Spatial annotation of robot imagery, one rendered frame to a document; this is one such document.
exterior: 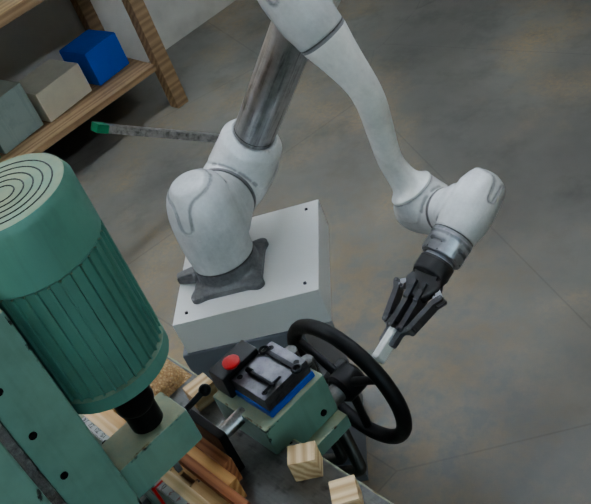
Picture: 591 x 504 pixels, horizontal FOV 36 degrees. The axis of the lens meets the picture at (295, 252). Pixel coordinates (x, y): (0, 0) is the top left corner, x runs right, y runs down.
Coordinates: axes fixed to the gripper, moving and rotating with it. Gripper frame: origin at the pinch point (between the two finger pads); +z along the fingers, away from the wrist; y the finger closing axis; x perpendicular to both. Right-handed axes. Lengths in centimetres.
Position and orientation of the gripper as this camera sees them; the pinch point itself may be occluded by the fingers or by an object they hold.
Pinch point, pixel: (386, 345)
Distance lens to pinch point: 179.8
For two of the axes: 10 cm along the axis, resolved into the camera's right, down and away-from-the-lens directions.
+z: -5.4, 8.3, -1.7
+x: 5.2, 4.8, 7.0
